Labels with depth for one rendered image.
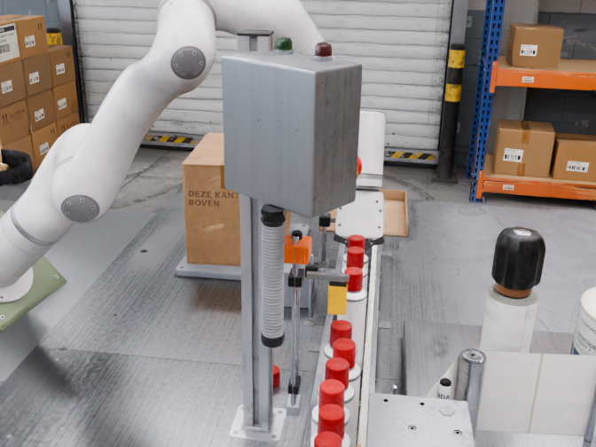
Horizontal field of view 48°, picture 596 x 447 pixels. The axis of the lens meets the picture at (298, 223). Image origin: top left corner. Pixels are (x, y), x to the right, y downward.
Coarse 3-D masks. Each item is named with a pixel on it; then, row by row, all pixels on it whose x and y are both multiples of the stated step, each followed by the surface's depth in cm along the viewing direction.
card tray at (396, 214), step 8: (384, 192) 225; (392, 192) 225; (400, 192) 224; (384, 200) 225; (392, 200) 225; (400, 200) 225; (336, 208) 217; (384, 208) 218; (392, 208) 218; (400, 208) 218; (384, 216) 211; (392, 216) 212; (400, 216) 212; (384, 224) 205; (392, 224) 205; (400, 224) 205; (384, 232) 200; (392, 232) 200; (400, 232) 200
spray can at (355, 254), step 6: (348, 252) 127; (354, 252) 126; (360, 252) 126; (348, 258) 127; (354, 258) 126; (360, 258) 126; (348, 264) 127; (354, 264) 126; (360, 264) 127; (342, 270) 128; (366, 270) 129; (366, 276) 128; (366, 282) 129; (366, 288) 129
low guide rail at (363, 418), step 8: (376, 248) 169; (376, 256) 165; (368, 304) 142; (368, 312) 139; (368, 320) 136; (368, 328) 133; (368, 336) 131; (368, 344) 128; (368, 352) 126; (368, 360) 123; (368, 368) 121; (368, 376) 118; (368, 384) 116; (368, 392) 114; (360, 408) 110; (360, 416) 108; (360, 424) 106; (360, 432) 105; (360, 440) 103
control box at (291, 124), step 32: (224, 64) 90; (256, 64) 86; (288, 64) 84; (320, 64) 84; (352, 64) 85; (224, 96) 92; (256, 96) 88; (288, 96) 84; (320, 96) 82; (352, 96) 86; (224, 128) 94; (256, 128) 89; (288, 128) 85; (320, 128) 83; (352, 128) 88; (224, 160) 95; (256, 160) 91; (288, 160) 87; (320, 160) 85; (352, 160) 90; (256, 192) 93; (288, 192) 88; (320, 192) 87; (352, 192) 92
